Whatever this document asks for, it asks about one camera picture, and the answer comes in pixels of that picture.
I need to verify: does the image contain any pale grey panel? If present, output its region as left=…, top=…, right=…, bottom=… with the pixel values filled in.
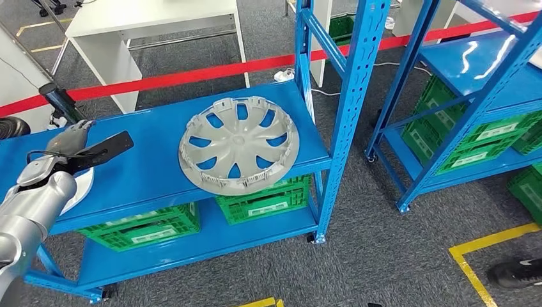
left=0, top=25, right=56, bottom=133

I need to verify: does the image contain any green folding crate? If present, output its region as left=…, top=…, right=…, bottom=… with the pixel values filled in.
left=328, top=15, right=355, bottom=47
left=77, top=202, right=201, bottom=234
left=512, top=123, right=542, bottom=155
left=215, top=173, right=312, bottom=209
left=91, top=218, right=202, bottom=253
left=417, top=75, right=542, bottom=147
left=220, top=193, right=311, bottom=226
left=401, top=118, right=526, bottom=175

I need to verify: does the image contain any blue metal shelf rack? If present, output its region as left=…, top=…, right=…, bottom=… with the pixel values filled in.
left=364, top=0, right=542, bottom=214
left=0, top=0, right=392, bottom=305

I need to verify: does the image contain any black sneaker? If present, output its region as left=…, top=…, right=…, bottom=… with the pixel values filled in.
left=486, top=258, right=542, bottom=290

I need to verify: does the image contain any white floor cable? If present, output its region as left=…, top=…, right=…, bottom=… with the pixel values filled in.
left=311, top=61, right=433, bottom=97

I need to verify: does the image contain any white power strip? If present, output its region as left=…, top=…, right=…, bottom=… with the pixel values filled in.
left=274, top=67, right=296, bottom=83
left=46, top=114, right=68, bottom=130

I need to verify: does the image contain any grey wheel hubcap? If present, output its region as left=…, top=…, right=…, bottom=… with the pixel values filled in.
left=178, top=96, right=300, bottom=196

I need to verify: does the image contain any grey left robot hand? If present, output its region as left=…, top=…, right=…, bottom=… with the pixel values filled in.
left=45, top=120, right=96, bottom=157

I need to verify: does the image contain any red barrier belt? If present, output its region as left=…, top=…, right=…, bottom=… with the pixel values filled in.
left=0, top=10, right=542, bottom=118

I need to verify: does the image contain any black barrier post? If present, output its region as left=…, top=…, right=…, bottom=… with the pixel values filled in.
left=38, top=83, right=88, bottom=126

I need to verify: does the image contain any open green crate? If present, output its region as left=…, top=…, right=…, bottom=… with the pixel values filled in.
left=507, top=162, right=542, bottom=226

